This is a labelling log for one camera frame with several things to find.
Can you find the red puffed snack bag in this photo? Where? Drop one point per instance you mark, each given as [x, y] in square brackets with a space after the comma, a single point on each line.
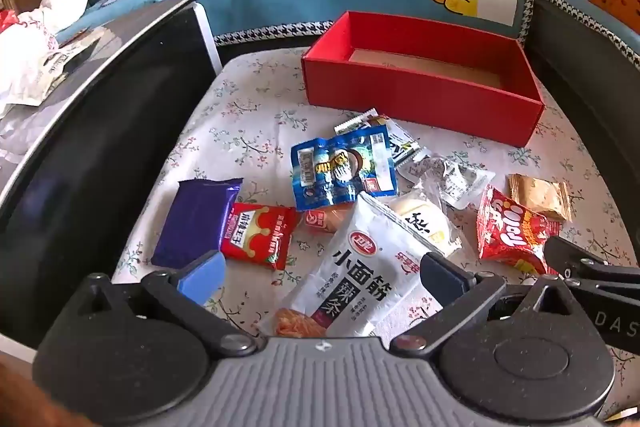
[510, 227]

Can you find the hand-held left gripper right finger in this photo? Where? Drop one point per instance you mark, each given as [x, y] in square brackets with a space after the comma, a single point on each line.
[440, 277]

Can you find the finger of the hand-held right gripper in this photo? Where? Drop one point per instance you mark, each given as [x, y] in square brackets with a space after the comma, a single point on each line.
[560, 254]

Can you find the purple snack packet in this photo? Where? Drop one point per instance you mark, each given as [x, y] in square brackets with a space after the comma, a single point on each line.
[195, 217]

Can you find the blue houndstooth edged sofa cover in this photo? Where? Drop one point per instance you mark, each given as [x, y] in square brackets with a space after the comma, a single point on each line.
[575, 7]

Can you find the black monitor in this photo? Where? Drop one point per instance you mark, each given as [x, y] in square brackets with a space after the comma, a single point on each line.
[100, 132]

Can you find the red packet with crown print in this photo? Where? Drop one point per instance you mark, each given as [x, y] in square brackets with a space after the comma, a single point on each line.
[257, 234]

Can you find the large white snack packet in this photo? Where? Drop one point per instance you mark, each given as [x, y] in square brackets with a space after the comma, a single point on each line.
[360, 267]

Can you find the green white wafer packet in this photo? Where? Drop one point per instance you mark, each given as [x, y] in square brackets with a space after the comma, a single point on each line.
[402, 146]

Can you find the blue snack packet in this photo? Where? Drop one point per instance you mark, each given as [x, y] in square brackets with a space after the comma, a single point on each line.
[340, 167]

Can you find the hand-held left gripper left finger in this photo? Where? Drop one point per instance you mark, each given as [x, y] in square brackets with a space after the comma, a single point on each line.
[202, 276]

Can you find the red cardboard box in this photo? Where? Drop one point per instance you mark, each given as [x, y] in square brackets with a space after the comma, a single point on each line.
[400, 97]

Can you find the clear packet with white label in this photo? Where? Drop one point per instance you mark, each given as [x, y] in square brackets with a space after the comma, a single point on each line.
[455, 182]

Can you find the clear bun packet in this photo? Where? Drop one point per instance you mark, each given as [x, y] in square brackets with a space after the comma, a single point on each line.
[425, 217]

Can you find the golden snack packet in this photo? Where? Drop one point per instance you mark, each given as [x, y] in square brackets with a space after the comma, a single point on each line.
[540, 197]

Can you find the small orange snack packet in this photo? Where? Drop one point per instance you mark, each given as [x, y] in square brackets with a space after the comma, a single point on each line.
[320, 221]

